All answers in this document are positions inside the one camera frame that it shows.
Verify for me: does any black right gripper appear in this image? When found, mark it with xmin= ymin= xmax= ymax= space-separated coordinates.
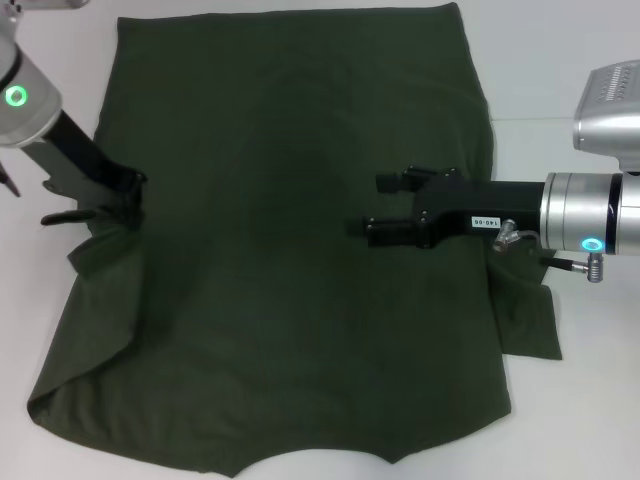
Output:
xmin=348 ymin=164 xmax=546 ymax=251

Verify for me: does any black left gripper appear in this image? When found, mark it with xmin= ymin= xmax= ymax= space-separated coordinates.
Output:
xmin=19 ymin=112 xmax=148 ymax=232

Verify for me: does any dark green shirt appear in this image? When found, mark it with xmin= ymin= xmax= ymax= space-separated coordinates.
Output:
xmin=27 ymin=2 xmax=564 ymax=480

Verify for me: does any right gripper cable with plugs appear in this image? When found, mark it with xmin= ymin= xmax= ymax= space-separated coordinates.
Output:
xmin=492 ymin=217 xmax=607 ymax=284

